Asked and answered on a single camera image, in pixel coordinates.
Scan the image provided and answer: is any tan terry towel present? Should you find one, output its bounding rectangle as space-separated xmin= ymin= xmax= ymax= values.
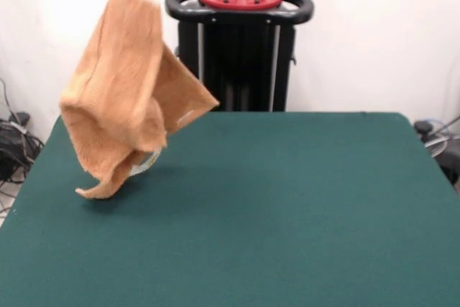
xmin=58 ymin=0 xmax=221 ymax=201

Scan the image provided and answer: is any dark green table cloth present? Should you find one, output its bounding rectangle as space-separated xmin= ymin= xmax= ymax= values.
xmin=0 ymin=111 xmax=460 ymax=307

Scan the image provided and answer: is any round black base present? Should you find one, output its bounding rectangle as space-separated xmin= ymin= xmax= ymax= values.
xmin=433 ymin=139 xmax=460 ymax=188

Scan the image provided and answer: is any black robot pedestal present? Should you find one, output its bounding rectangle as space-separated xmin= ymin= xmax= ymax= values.
xmin=164 ymin=0 xmax=316 ymax=113

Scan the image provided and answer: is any black cable tangle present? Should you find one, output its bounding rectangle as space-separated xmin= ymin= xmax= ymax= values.
xmin=413 ymin=114 xmax=460 ymax=159
xmin=0 ymin=76 xmax=46 ymax=216

